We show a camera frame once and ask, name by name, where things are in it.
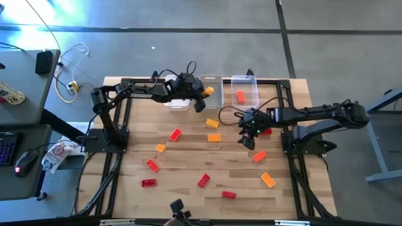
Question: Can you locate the yellow floor cable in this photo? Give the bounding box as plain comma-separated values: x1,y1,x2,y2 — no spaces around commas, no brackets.
53,70,79,104

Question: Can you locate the black desk beam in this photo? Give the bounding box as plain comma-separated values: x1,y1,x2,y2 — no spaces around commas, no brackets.
40,108,95,147

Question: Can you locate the white floor cable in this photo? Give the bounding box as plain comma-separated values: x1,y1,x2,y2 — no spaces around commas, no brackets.
59,42,91,83

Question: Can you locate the white paper sheet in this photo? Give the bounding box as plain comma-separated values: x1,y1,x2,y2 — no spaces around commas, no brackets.
61,121,92,157

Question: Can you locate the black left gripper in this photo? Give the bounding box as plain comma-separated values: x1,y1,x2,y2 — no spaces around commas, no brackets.
171,77,207,113

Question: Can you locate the black metal table frame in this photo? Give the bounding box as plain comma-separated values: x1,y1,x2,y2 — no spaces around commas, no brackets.
72,77,339,220

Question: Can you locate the clear plastic bin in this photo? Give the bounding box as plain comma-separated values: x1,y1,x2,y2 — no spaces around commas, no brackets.
231,75,260,110

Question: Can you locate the thin black floor cable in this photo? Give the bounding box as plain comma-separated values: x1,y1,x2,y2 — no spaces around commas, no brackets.
24,0,62,51

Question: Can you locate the white numbered tag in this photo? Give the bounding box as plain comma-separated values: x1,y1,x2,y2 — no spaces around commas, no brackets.
0,80,26,106

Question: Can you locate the gray plastic bin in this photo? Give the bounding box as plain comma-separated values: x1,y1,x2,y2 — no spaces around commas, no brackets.
197,74,225,109

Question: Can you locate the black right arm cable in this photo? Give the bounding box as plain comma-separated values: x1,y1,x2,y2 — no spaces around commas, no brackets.
218,96,291,127

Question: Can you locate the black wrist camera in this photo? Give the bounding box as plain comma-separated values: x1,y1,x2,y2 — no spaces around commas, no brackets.
178,72,196,87
241,110,256,126

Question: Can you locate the blue-gray metal stand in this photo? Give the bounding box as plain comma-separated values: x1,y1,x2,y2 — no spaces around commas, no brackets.
345,85,402,185

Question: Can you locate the person's hand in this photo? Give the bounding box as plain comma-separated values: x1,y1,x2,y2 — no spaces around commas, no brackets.
163,216,182,226

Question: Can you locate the silver metal bracket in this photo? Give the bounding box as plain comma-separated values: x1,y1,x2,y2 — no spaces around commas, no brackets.
100,219,136,226
274,219,310,226

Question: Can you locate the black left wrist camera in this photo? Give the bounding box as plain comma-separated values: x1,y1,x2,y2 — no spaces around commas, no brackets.
178,72,196,87

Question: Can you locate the white printed packet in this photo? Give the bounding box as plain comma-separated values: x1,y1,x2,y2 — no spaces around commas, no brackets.
41,141,73,174

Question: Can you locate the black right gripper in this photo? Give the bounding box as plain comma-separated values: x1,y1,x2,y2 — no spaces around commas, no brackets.
237,109,273,151

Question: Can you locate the gray desk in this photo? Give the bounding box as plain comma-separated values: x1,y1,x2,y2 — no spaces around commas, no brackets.
0,124,53,202
0,48,61,127

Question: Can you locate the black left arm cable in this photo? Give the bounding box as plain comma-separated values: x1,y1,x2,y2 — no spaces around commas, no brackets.
150,59,198,85

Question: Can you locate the black computer mouse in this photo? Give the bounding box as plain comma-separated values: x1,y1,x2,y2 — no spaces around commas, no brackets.
13,149,40,179

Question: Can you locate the black phone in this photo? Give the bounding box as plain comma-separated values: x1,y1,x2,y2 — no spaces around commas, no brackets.
35,50,53,75

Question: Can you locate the black keyboard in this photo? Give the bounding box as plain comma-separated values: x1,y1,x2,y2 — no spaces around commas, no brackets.
0,131,19,167

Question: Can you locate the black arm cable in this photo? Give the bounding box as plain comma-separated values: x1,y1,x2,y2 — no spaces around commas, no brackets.
218,96,291,127
150,59,198,85

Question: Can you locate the white plastic bin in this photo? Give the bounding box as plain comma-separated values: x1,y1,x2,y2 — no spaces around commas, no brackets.
163,74,192,112

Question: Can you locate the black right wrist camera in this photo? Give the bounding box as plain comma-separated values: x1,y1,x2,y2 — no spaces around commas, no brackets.
241,110,256,126

